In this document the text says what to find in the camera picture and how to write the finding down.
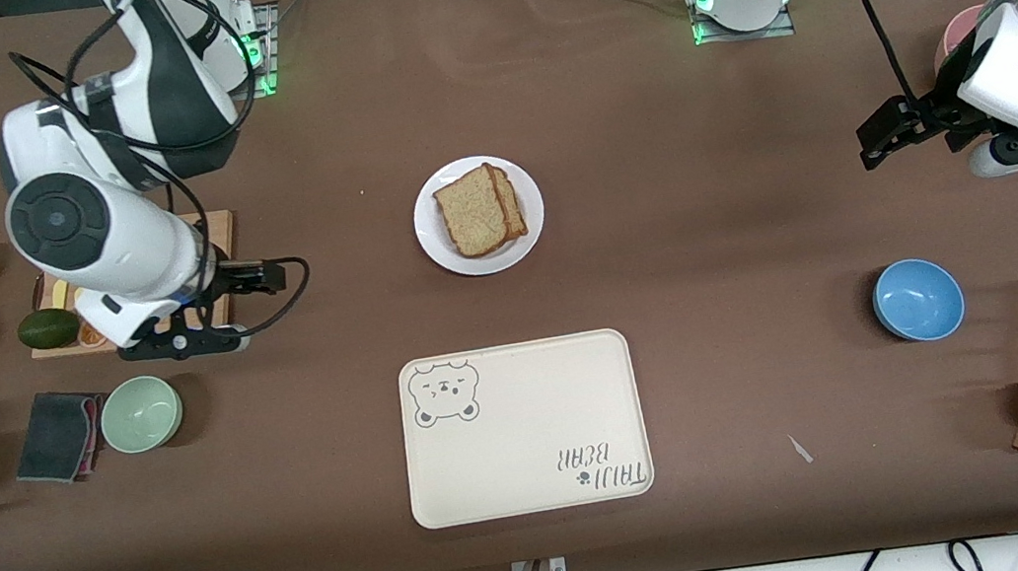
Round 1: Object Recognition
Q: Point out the brown bread slice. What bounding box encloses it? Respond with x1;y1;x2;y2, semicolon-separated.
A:
429;161;515;263
488;161;530;242

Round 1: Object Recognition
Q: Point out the white round plate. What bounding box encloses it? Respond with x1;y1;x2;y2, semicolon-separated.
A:
405;147;553;285

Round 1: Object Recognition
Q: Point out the wooden cutting board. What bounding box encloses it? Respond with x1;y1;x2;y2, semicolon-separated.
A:
17;208;250;366

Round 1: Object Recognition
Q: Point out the pink bowl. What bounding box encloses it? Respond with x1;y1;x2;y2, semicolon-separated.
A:
926;4;997;77

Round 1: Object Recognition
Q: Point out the pale green bowl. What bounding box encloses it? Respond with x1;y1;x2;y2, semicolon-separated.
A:
95;371;188;458

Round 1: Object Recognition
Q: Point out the blue bowl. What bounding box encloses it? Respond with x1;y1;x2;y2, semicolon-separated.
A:
868;252;971;349

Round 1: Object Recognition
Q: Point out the dark green avocado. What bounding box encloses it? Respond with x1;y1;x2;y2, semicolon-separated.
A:
15;304;85;353

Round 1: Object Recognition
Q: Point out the pink cloth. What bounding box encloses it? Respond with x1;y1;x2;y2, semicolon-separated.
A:
71;392;115;477

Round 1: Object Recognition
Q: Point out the grey folded cloth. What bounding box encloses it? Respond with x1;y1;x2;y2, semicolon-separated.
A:
5;386;104;489

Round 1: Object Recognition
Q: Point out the cream bear print tray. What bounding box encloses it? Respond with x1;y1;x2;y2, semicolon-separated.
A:
391;324;658;533

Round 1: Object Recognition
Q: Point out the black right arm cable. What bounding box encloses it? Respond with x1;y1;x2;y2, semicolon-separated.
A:
1;0;319;366

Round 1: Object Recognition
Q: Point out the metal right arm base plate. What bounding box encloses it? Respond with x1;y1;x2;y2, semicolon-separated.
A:
211;2;286;104

